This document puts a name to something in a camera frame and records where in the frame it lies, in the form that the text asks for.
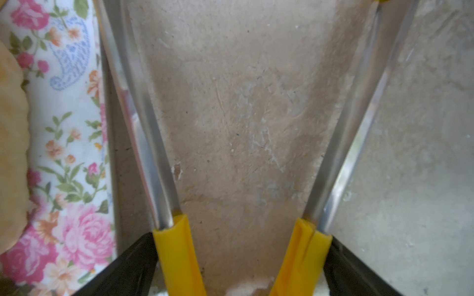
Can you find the yellow handled metal tongs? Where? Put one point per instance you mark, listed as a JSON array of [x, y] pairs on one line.
[[311, 239]]

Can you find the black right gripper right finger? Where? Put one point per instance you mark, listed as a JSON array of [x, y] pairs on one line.
[[347, 275]]

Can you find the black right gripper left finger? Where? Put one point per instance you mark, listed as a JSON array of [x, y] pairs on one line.
[[131, 274]]

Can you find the round golden bread roll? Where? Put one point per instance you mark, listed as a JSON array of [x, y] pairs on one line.
[[15, 141]]

